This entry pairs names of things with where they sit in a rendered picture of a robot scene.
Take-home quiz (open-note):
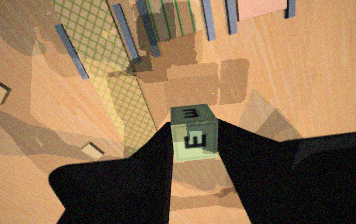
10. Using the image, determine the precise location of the pink flat strip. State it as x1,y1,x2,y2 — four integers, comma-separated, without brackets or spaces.
236,0,287,22

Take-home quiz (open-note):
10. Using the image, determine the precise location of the pale green labelled cube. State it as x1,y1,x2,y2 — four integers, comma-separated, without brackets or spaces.
170,104,218,162

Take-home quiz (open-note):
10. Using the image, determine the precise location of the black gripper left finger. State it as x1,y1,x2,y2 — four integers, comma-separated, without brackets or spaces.
48,122,174,224

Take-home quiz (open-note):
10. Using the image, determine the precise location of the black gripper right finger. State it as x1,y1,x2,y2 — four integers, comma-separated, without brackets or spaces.
217,118,356,224

